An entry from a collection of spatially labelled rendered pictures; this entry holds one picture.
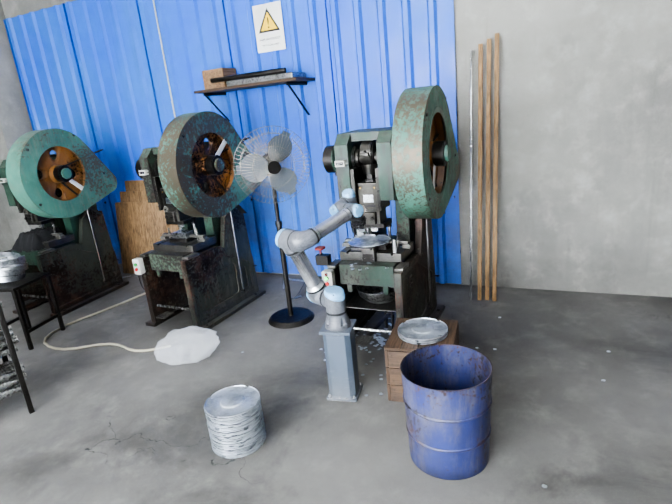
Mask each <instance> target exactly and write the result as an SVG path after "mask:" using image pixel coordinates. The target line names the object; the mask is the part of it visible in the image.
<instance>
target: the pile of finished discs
mask: <svg viewBox="0 0 672 504"><path fill-rule="evenodd" d="M447 335H448V326H447V325H446V324H445V323H444V322H442V321H438V320H436V319H433V318H414V319H410V320H407V321H406V322H405V323H401V324H400V325H399V326H398V336H399V338H400V339H401V340H403V341H405V342H407V343H411V344H417V345H418V343H421V344H420V345H427V344H434V343H437V342H440V341H442V340H444V339H445V338H446V337H447Z"/></svg>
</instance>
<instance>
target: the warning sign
mask: <svg viewBox="0 0 672 504"><path fill-rule="evenodd" d="M252 11H253V18H254V26H255V33H256V41H257V48H258V53H264V52H270V51H276V50H282V49H286V44H285V36H284V27H283V19H282V10H281V2H280V1H275V2H270V3H266V4H261V5H257V6H252Z"/></svg>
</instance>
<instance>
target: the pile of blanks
mask: <svg viewBox="0 0 672 504"><path fill-rule="evenodd" d="M204 412H205V416H206V419H207V426H208V430H209V435H210V439H211V445H212V449H213V451H214V453H215V454H216V455H218V456H220V457H222V458H223V457H224V458H228V459H234V458H240V457H244V456H247V455H249V454H251V453H253V452H255V451H256V450H258V449H259V448H260V447H261V446H260V445H263V443H264V441H265V439H266V431H265V424H264V418H263V413H262V406H261V399H259V401H258V403H257V404H256V405H254V407H253V408H252V409H251V410H249V411H248V412H246V413H244V414H241V415H238V416H235V417H230V418H217V416H216V417H213V416H210V415H209V414H207V413H206V411H205V408H204Z"/></svg>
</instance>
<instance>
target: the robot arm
mask: <svg viewBox="0 0 672 504"><path fill-rule="evenodd" d="M342 196H343V197H342V198H341V199H340V200H338V201H337V202H336V203H335V204H333V206H331V207H330V209H329V212H330V214H331V215H332V216H331V217H329V218H328V219H326V220H325V221H323V222H322V223H320V224H318V225H317V226H315V227H314V228H308V229H307V230H304V231H298V230H293V229H290V228H283V229H281V230H279V231H278V233H277V234H276V238H275V243H276V245H277V246H278V247H279V248H282V249H283V251H284V253H285V254H286V256H289V257H291V259H292V261H293V263H294V264H295V266H296V268H297V270H298V271H299V273H300V275H301V276H302V278H303V280H304V282H305V283H306V285H307V287H306V291H307V293H306V295H307V298H308V299H309V300H310V301H311V302H313V303H315V304H319V305H321V306H324V307H326V312H327V316H326V321H325V328H326V329H327V330H329V331H343V330H346V329H348V328H349V327H350V326H351V321H350V319H349V317H348V314H347V311H346V301H345V293H344V289H343V288H342V287H340V286H328V287H327V286H326V284H325V282H324V281H323V280H322V279H319V277H318V275H317V273H316V271H315V270H314V268H313V266H312V264H311V262H310V260H309V259H308V257H307V255H306V253H305V250H307V249H309V248H311V247H313V246H315V245H316V244H318V243H319V242H320V239H322V238H323V237H325V236H327V235H328V234H330V233H331V232H333V231H334V230H336V229H337V228H339V227H340V226H342V225H343V224H345V223H347V222H348V221H350V225H351V229H352V232H353V234H354V235H355V236H356V237H357V238H359V237H360V236H361V235H364V234H363V233H362V232H364V231H365V229H364V225H365V224H366V219H364V218H365V216H362V215H363V212H364V209H363V206H362V205H360V204H358V203H357V200H356V195H355V192H354V190H353V189H345V190H344V191H343V192H342ZM362 227H363V228H362Z"/></svg>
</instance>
